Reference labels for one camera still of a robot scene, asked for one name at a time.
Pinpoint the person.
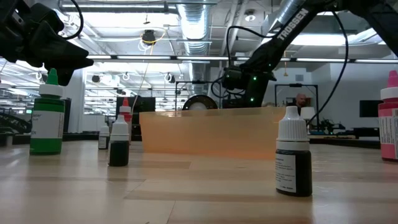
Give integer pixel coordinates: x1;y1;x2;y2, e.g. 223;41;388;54
294;92;308;116

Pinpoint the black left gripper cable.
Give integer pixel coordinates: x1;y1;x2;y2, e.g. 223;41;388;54
62;0;84;40

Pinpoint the pink food coloring bottle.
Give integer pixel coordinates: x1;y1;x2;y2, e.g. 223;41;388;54
377;70;398;162

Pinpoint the long ceiling light strip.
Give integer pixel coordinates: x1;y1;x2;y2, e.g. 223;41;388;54
86;54;398;64

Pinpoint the dark screen panel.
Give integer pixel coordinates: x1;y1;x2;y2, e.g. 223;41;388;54
116;96;156;141

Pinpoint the silver ceiling air duct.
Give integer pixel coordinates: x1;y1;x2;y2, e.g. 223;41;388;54
177;0;215;96

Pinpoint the orange translucent plastic tray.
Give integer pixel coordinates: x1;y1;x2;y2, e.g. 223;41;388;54
139;106;287;161

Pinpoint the black rig frame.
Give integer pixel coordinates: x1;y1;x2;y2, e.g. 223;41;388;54
175;80;222;111
274;83;320;131

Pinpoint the black aluminium table frame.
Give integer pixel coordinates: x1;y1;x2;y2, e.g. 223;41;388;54
0;132;398;150

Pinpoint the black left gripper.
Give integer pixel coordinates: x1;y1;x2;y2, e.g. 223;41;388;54
0;0;94;86

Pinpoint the small white cap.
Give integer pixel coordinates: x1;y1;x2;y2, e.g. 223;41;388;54
108;114;131;167
275;105;313;197

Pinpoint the black computer monitor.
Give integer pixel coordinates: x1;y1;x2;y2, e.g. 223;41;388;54
359;99;384;118

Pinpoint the small white cap bottom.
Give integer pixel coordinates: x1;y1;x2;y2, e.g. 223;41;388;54
275;105;313;197

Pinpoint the black ceiling-mounted camera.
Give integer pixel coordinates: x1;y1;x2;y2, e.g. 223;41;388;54
141;29;158;46

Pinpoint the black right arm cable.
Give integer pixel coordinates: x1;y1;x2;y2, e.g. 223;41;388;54
306;9;349;127

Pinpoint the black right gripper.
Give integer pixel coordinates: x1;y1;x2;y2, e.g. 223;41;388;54
221;63;277;109

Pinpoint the green food coloring bottle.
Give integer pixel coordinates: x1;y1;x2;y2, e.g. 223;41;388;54
29;68;66;156

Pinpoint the orange food coloring bottle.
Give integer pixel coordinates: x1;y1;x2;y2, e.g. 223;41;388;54
119;97;133;142

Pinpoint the white lampshade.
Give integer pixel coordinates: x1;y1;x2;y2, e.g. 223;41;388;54
300;106;316;121

